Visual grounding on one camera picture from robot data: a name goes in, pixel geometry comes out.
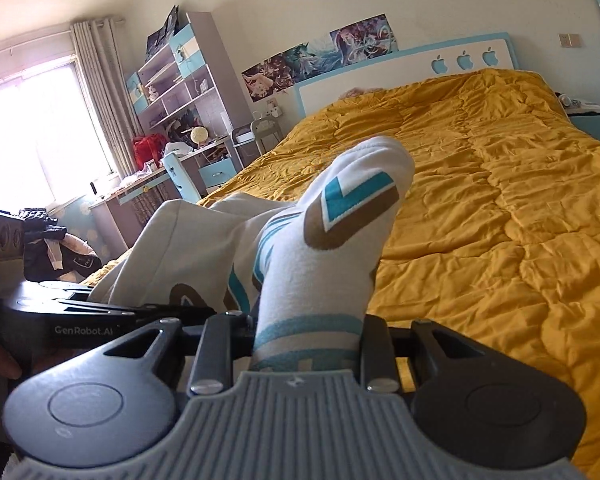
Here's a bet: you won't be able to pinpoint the yellow quilted bedspread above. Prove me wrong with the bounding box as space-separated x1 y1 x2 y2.
198 70 600 479

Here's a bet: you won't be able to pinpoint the dark clothes pile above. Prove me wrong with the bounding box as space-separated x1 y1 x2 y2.
17 208 102 283

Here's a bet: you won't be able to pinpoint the wall light switch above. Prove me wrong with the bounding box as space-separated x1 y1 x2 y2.
558 34 582 48

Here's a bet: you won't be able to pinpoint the grey folding chair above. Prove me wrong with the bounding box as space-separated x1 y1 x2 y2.
230 117 283 155

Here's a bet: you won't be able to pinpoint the anime wall posters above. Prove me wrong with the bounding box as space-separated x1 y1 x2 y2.
242 14 398 102

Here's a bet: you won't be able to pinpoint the grey window curtain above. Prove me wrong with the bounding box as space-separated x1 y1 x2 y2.
70 18 142 177

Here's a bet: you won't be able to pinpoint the grey blue bookshelf desk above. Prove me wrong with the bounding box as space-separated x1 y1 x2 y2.
90 12 252 254

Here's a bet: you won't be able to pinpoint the white blue headboard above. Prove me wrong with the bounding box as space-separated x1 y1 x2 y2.
296 32 519 117

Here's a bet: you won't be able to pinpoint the white printed sweatshirt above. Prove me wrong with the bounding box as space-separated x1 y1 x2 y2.
90 136 415 372

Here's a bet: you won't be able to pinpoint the red bag on desk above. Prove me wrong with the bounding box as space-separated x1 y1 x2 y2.
132 133 168 170

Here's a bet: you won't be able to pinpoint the light blue desk chair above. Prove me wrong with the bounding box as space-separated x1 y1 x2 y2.
162 153 201 203

